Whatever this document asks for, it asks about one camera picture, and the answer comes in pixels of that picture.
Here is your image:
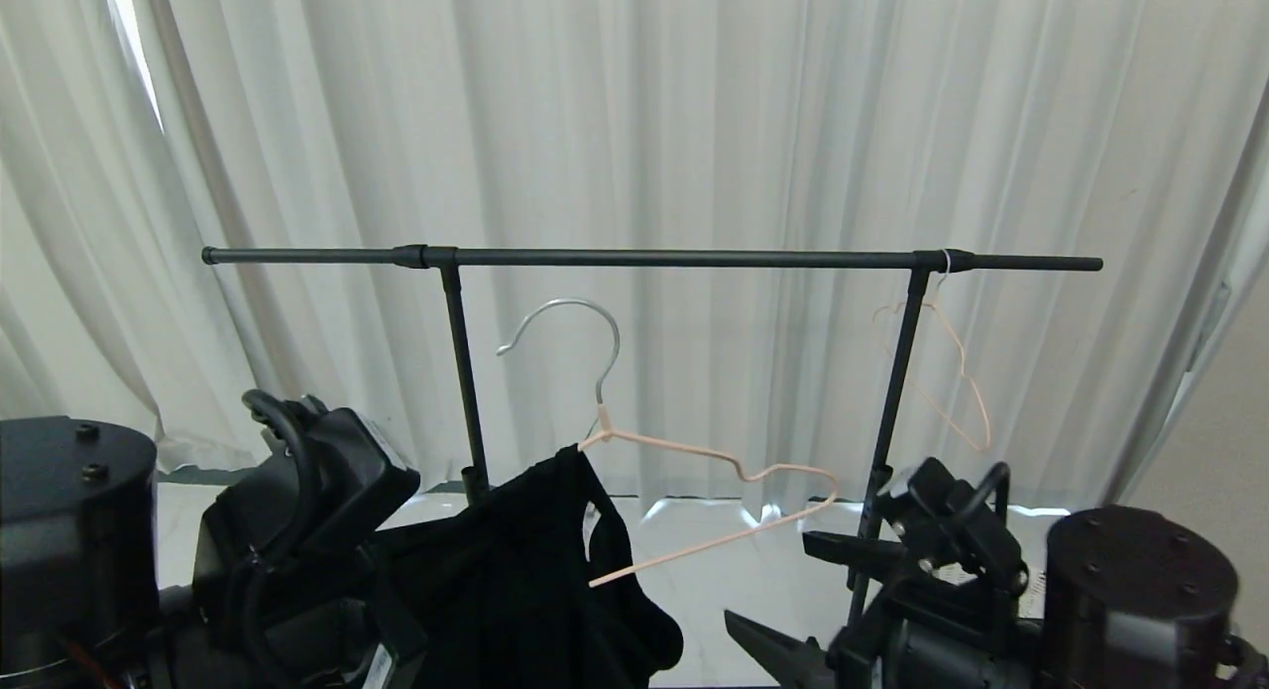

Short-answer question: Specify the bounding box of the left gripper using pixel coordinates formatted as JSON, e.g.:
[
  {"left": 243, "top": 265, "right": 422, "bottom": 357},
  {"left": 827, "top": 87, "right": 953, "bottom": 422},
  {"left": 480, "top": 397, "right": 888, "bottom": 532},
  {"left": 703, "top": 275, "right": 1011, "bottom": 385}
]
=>
[{"left": 164, "top": 568, "right": 429, "bottom": 689}]

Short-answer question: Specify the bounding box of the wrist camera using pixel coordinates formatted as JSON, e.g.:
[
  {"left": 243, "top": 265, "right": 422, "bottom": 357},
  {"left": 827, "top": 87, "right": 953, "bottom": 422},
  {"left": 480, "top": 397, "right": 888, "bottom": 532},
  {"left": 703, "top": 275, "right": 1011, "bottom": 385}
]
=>
[
  {"left": 193, "top": 392, "right": 423, "bottom": 623},
  {"left": 877, "top": 458, "right": 1032, "bottom": 616}
]

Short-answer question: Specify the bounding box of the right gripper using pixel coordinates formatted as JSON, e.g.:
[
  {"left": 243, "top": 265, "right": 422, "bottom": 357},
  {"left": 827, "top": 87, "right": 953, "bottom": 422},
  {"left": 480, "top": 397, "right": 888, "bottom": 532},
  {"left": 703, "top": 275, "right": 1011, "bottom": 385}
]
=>
[{"left": 723, "top": 531, "right": 1042, "bottom": 689}]

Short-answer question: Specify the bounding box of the black clothes rack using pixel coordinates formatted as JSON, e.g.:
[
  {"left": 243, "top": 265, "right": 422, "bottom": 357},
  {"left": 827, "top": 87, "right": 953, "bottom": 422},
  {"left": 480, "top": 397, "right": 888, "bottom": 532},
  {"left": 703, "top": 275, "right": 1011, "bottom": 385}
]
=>
[{"left": 201, "top": 243, "right": 1104, "bottom": 626}]

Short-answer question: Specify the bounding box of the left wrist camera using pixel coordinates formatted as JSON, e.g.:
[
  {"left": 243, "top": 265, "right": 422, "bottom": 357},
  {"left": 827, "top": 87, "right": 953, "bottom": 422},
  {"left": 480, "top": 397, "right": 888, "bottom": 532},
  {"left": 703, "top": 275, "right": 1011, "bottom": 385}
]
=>
[{"left": 193, "top": 392, "right": 423, "bottom": 623}]

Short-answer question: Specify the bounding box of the white curtain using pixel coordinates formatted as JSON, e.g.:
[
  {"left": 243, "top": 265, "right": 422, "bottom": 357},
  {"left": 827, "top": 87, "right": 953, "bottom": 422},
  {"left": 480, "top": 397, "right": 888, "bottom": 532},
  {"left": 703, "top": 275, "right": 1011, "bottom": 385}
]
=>
[{"left": 0, "top": 0, "right": 1269, "bottom": 517}]

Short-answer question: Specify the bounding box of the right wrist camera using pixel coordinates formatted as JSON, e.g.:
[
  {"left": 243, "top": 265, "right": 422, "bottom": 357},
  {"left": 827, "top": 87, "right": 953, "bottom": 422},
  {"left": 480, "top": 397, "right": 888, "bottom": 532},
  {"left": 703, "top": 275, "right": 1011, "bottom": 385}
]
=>
[{"left": 877, "top": 458, "right": 1032, "bottom": 616}]

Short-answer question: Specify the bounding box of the black garment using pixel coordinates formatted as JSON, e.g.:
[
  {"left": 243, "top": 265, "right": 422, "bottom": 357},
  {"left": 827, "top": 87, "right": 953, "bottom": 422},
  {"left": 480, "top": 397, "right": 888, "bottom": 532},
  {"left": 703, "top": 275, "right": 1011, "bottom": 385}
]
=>
[{"left": 372, "top": 444, "right": 685, "bottom": 689}]

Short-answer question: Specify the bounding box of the pink clothes hanger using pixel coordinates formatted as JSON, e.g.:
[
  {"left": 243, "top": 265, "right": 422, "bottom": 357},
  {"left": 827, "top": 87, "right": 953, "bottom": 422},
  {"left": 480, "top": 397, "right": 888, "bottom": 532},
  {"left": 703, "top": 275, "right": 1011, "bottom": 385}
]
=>
[
  {"left": 496, "top": 297, "right": 842, "bottom": 589},
  {"left": 870, "top": 273, "right": 993, "bottom": 454}
]

